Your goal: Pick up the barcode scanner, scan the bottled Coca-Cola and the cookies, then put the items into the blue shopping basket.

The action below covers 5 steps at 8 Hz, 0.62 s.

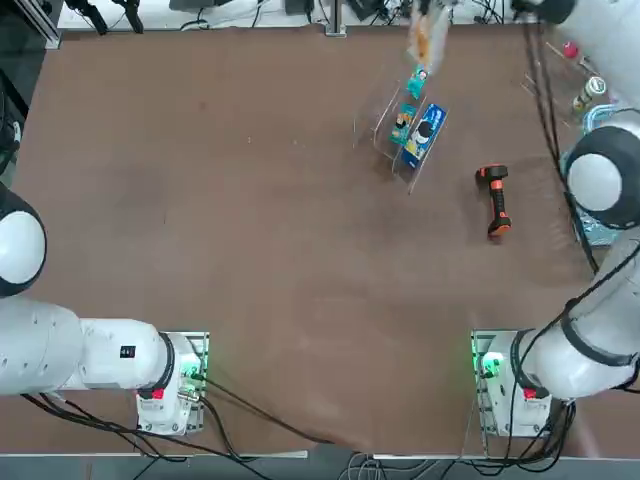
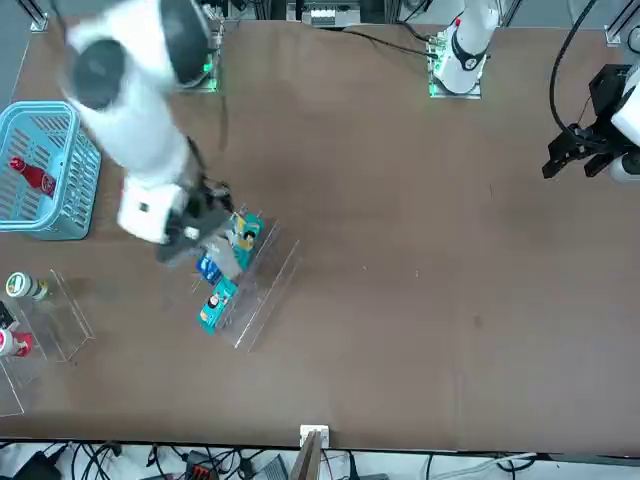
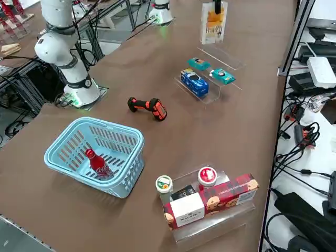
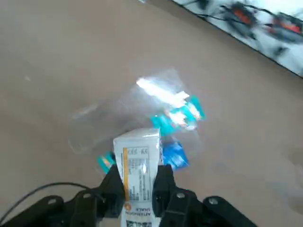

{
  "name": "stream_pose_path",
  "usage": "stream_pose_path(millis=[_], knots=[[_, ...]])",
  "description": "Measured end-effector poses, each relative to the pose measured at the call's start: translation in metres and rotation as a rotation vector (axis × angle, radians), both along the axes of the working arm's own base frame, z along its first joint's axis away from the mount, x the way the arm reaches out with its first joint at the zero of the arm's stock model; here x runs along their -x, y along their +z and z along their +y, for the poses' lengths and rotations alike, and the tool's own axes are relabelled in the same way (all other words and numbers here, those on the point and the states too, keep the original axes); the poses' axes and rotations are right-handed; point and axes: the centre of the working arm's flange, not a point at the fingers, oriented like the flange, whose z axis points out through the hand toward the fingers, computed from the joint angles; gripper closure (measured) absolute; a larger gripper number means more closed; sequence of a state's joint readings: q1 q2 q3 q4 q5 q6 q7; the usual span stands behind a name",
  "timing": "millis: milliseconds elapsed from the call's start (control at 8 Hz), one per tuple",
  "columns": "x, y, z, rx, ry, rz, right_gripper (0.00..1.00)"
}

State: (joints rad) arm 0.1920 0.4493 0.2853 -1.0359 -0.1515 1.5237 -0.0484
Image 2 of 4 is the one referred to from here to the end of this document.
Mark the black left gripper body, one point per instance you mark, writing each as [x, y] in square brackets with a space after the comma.
[607, 90]

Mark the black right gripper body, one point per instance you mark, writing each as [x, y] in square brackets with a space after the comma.
[195, 222]

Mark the red Coca-Cola bottle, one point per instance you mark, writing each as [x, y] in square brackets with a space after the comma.
[35, 177]

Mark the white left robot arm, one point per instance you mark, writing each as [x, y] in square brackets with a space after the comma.
[465, 50]

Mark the light blue shopping basket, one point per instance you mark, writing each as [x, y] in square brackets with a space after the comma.
[75, 200]

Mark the blue Oreo cookie box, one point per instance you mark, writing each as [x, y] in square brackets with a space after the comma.
[207, 267]

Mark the teal cartoon snack packet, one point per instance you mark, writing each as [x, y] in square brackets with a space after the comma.
[250, 227]
[217, 310]

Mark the clear acrylic stepped shelf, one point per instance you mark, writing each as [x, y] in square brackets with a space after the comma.
[270, 310]
[65, 320]

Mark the white jar green lid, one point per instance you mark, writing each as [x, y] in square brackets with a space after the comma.
[20, 285]

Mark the small black box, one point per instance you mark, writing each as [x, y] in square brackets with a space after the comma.
[5, 315]

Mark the red jar with lid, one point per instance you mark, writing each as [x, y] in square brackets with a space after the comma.
[17, 344]

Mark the orange black plug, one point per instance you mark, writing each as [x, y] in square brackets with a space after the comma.
[200, 470]

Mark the aluminium corner post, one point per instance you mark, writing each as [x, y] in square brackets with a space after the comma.
[37, 22]
[612, 32]

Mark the aluminium frame post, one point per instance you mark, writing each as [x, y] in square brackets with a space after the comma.
[310, 452]

